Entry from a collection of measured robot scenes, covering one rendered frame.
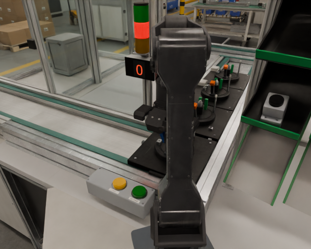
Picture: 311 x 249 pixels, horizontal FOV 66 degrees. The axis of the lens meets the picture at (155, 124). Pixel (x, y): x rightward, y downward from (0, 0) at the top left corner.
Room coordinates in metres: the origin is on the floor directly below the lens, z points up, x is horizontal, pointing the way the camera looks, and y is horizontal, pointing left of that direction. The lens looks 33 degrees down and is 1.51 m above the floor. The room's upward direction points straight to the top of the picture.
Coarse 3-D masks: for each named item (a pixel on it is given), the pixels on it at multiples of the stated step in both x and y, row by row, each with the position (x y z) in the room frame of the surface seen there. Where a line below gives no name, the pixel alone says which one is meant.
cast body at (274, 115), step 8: (272, 96) 0.48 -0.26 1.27; (280, 96) 0.47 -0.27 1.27; (288, 96) 0.48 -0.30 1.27; (264, 104) 0.48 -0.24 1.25; (272, 104) 0.46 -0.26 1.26; (280, 104) 0.46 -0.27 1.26; (264, 112) 0.47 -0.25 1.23; (272, 112) 0.46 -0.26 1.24; (280, 112) 0.45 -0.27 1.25; (264, 120) 0.47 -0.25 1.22; (272, 120) 0.46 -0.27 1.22; (280, 120) 0.46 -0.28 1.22
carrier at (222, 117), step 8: (216, 96) 0.88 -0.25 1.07; (200, 104) 0.88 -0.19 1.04; (200, 112) 0.87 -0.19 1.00; (208, 112) 0.89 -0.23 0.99; (216, 112) 0.92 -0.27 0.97; (224, 112) 0.92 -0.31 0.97; (232, 112) 0.93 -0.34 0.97; (200, 120) 0.83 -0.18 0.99; (208, 120) 0.83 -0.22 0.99; (216, 120) 0.86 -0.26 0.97; (224, 120) 0.86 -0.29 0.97; (200, 128) 0.80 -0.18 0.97; (216, 128) 0.80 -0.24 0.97; (224, 128) 0.81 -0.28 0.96; (200, 136) 0.76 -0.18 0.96; (208, 136) 0.74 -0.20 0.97; (216, 136) 0.74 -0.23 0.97
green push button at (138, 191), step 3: (135, 186) 0.49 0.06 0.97; (138, 186) 0.49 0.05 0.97; (141, 186) 0.49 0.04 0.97; (135, 189) 0.48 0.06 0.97; (138, 189) 0.48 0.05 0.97; (141, 189) 0.48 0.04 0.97; (144, 189) 0.48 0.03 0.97; (132, 192) 0.47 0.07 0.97; (135, 192) 0.47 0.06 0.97; (138, 192) 0.47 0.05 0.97; (141, 192) 0.47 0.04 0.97; (144, 192) 0.47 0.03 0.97; (135, 195) 0.46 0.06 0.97; (138, 195) 0.46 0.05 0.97; (141, 195) 0.46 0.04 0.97; (144, 195) 0.46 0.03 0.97
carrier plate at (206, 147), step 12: (144, 144) 0.69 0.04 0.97; (204, 144) 0.69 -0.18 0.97; (216, 144) 0.71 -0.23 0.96; (132, 156) 0.63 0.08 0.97; (144, 156) 0.63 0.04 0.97; (156, 156) 0.63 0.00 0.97; (204, 156) 0.63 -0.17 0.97; (144, 168) 0.58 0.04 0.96; (156, 168) 0.57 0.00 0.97; (204, 168) 0.58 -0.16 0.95
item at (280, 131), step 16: (272, 64) 0.64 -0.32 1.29; (272, 80) 0.61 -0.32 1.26; (288, 80) 0.59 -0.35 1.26; (304, 80) 0.58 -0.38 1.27; (256, 96) 0.57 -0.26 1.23; (304, 96) 0.53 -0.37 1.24; (256, 112) 0.52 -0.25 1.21; (288, 112) 0.50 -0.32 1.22; (304, 112) 0.49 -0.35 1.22; (272, 128) 0.45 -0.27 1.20; (288, 128) 0.46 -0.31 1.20
